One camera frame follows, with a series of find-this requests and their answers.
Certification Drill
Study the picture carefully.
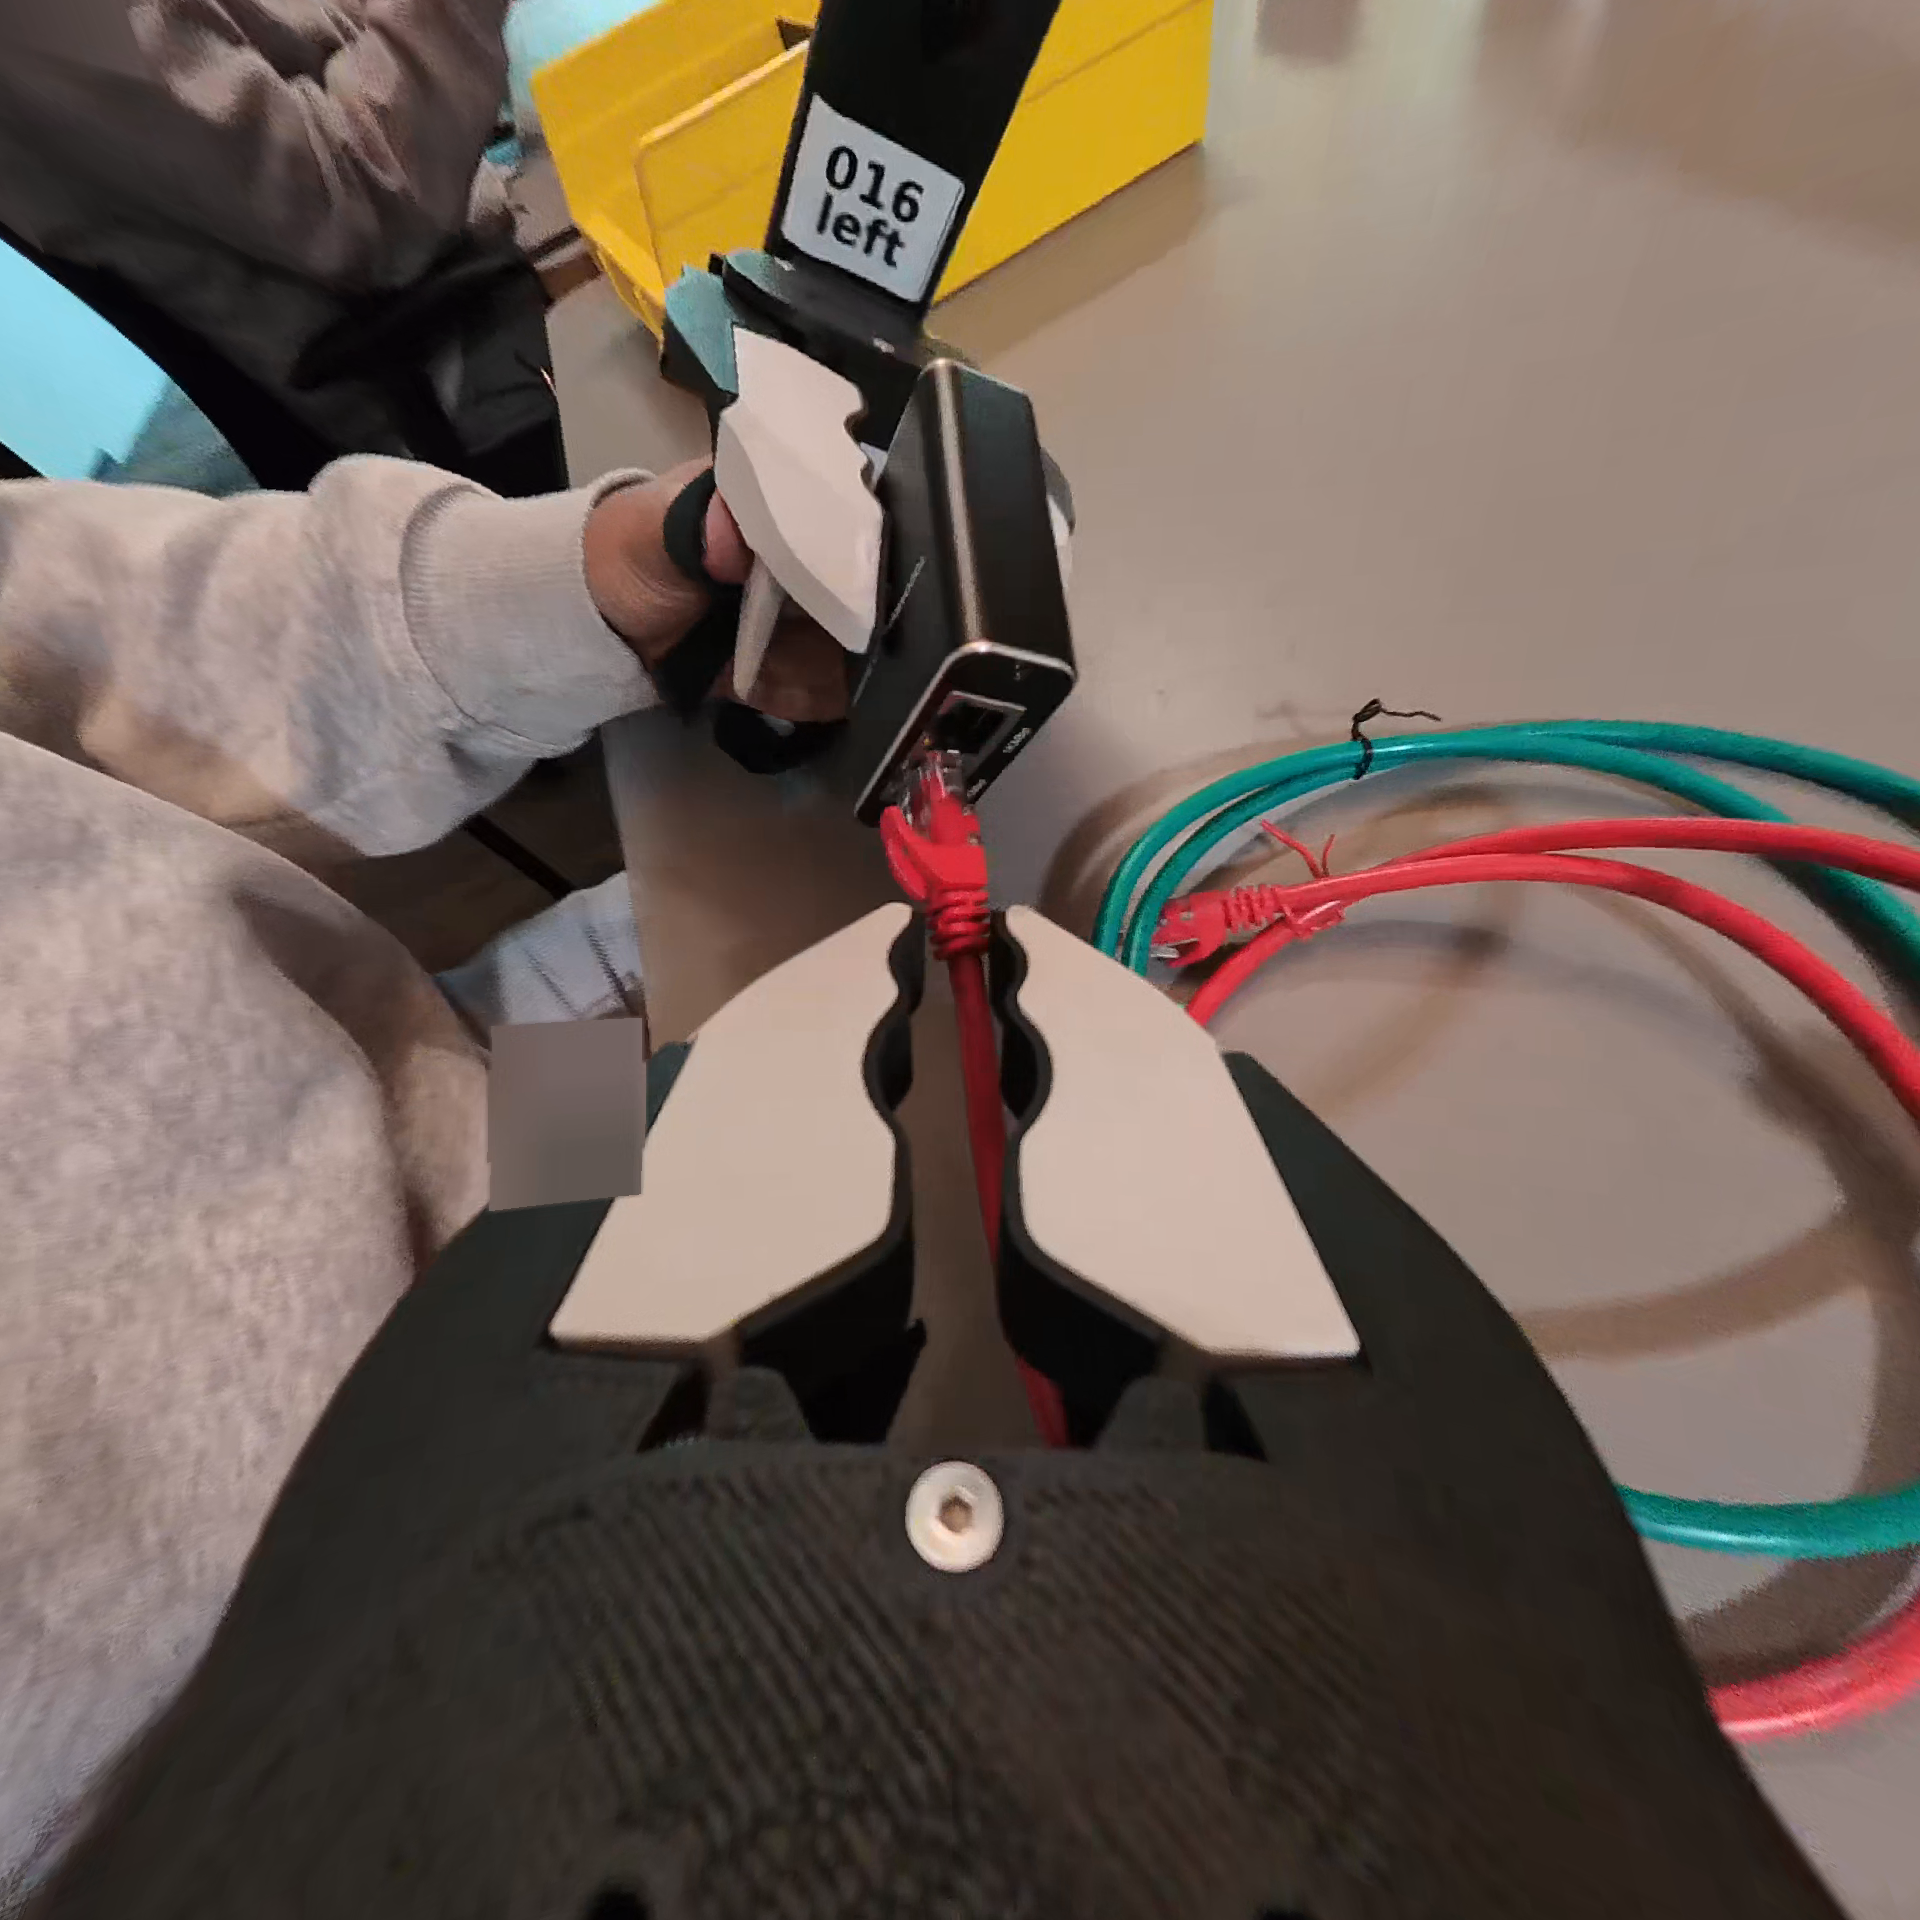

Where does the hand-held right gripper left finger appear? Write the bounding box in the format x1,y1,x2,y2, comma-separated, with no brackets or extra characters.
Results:
545,901,920,1359

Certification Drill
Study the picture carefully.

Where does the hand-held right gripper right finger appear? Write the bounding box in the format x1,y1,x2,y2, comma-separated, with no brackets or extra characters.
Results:
996,902,1366,1366

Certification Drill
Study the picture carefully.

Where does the black network switch box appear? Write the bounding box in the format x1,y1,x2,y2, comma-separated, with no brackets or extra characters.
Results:
847,357,1081,826

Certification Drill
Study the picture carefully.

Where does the red ethernet cable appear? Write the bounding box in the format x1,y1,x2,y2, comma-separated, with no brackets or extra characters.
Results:
878,750,1920,1743

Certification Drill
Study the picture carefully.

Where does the green ethernet cable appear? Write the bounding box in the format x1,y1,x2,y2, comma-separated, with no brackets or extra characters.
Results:
1093,718,1920,1560

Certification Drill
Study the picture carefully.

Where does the person's left forearm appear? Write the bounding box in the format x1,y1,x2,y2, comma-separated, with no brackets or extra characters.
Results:
0,455,662,856

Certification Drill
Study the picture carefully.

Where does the grey desk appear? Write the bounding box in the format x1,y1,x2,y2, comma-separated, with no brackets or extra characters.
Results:
545,0,1920,1920

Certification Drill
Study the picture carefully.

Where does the person's left hand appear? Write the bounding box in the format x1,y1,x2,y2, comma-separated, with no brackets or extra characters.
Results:
584,464,857,736

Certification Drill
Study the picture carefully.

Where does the large yellow plastic bin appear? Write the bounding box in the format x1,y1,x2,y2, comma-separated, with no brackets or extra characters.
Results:
527,0,1213,353

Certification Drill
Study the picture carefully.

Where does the person's white shoe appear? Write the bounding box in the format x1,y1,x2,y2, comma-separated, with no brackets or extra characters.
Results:
434,877,646,1037

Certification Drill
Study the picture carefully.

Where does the black twist tie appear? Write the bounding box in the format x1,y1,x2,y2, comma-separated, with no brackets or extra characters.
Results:
1346,696,1441,782

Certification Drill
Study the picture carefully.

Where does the person's grey sweatshirt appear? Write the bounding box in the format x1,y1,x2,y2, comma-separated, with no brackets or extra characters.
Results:
0,726,495,1905

